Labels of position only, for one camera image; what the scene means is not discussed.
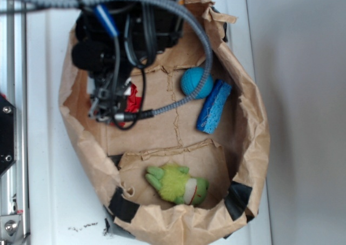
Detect black mounting plate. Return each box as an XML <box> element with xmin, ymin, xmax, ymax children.
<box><xmin>0</xmin><ymin>94</ymin><xmax>15</xmax><ymax>176</ymax></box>

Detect aluminium frame rail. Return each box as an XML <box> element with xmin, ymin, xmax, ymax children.
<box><xmin>1</xmin><ymin>0</ymin><xmax>31</xmax><ymax>244</ymax></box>

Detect blue rubber ball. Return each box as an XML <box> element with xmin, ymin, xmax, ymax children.
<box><xmin>180</xmin><ymin>67</ymin><xmax>214</xmax><ymax>99</ymax></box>

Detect brown paper-lined bin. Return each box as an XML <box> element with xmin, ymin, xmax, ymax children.
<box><xmin>59</xmin><ymin>0</ymin><xmax>270</xmax><ymax>244</ymax></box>

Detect red paper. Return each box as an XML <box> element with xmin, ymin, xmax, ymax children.
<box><xmin>118</xmin><ymin>83</ymin><xmax>143</xmax><ymax>130</ymax></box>

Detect black metal gripper body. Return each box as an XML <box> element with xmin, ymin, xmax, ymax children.
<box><xmin>88</xmin><ymin>69</ymin><xmax>132</xmax><ymax>124</ymax></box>

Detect black thin cable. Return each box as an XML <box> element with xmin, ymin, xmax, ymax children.
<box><xmin>109</xmin><ymin>1</ymin><xmax>160</xmax><ymax>131</ymax></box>

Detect blue sponge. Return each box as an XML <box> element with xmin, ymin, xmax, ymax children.
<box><xmin>196</xmin><ymin>80</ymin><xmax>232</xmax><ymax>134</ymax></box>

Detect grey braided cable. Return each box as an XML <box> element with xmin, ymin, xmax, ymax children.
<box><xmin>0</xmin><ymin>0</ymin><xmax>214</xmax><ymax>121</ymax></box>

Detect green plush frog toy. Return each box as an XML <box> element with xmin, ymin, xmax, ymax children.
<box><xmin>145</xmin><ymin>164</ymin><xmax>209</xmax><ymax>206</ymax></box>

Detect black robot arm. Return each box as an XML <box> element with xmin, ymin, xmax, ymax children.
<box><xmin>71</xmin><ymin>0</ymin><xmax>183</xmax><ymax>127</ymax></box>

